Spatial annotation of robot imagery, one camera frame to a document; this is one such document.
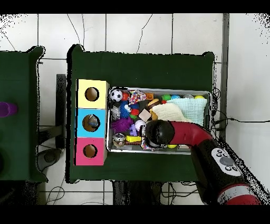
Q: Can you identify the black and white soccer ball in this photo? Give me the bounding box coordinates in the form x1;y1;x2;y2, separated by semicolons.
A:
110;89;124;104

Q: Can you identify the blue spiky ball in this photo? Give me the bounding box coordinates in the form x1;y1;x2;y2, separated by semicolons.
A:
120;102;133;119

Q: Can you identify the silver crumpled packet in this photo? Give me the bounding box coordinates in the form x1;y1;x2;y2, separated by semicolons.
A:
111;105;122;122

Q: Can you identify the clear shallow bin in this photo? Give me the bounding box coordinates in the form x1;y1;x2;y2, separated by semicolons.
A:
107;87;214;155

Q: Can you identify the white baseball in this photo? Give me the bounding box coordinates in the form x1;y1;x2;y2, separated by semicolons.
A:
134;120;146;132

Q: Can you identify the colourful dotted packet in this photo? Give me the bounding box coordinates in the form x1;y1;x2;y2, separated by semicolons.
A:
128;89;147;105

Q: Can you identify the wooden box with three holes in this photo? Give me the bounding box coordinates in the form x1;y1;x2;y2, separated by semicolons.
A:
74;78;110;166

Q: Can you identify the black cable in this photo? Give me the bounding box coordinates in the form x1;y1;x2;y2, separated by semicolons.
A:
213;117;270;125

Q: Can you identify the purple cup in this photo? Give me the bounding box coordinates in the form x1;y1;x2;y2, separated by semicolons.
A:
0;101;19;118

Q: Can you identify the black stand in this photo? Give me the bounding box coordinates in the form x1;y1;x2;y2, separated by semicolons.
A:
37;73;68;170

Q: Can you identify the purple spiky ball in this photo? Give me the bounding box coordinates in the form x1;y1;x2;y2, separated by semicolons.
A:
111;117;134;134

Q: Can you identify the clear plastic packet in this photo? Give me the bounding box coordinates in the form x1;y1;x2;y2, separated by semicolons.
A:
88;117;100;129

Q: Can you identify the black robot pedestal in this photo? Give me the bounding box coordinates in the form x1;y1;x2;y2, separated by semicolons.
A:
111;181;199;206

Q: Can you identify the yellow block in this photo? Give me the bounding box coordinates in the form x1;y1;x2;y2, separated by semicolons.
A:
126;135;142;143

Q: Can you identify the wooden cube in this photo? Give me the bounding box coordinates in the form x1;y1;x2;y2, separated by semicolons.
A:
138;109;152;123

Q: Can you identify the mint green cloth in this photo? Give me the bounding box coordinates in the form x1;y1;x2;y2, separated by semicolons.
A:
168;98;209;126

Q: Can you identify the cream yellow cloth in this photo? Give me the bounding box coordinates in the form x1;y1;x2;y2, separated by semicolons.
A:
151;102;191;123

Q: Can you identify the toy burger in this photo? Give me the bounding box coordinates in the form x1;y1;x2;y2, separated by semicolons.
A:
147;98;161;109

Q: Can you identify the dark green table cloth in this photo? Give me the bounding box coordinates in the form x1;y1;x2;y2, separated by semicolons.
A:
66;44;216;184
0;45;46;183

